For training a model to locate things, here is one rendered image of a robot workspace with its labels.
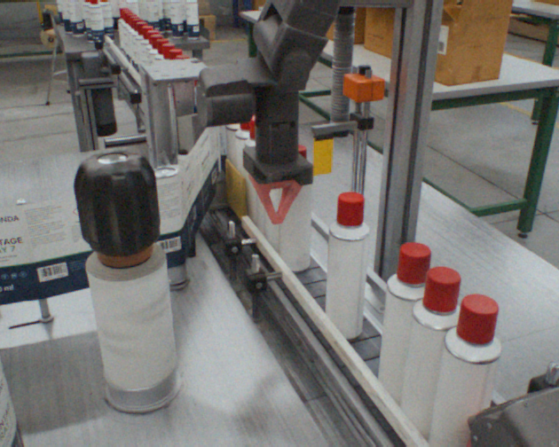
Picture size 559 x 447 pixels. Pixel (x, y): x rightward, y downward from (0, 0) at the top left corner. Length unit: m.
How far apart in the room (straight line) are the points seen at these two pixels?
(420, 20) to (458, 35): 1.65
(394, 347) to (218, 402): 0.22
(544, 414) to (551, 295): 0.68
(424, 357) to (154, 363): 0.30
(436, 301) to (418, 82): 0.37
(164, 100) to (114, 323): 0.55
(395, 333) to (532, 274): 0.51
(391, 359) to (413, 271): 0.11
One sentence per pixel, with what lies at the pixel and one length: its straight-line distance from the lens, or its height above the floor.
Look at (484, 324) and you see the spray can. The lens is 0.57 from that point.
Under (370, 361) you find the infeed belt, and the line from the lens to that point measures 0.80.
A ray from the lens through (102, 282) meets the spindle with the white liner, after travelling 0.65.
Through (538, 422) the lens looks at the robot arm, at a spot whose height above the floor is 1.11.
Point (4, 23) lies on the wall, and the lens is 8.35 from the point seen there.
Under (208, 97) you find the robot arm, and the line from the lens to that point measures 0.72.
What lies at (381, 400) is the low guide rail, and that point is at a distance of 0.71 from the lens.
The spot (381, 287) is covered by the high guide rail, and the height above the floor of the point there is 0.96.
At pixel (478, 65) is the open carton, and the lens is 2.59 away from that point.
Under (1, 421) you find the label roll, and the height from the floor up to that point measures 0.98.
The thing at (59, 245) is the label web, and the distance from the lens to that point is 0.86.
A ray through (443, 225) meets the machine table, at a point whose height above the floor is 0.83.
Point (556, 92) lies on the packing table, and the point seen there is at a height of 0.71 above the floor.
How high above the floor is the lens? 1.40
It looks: 28 degrees down
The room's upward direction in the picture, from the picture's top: straight up
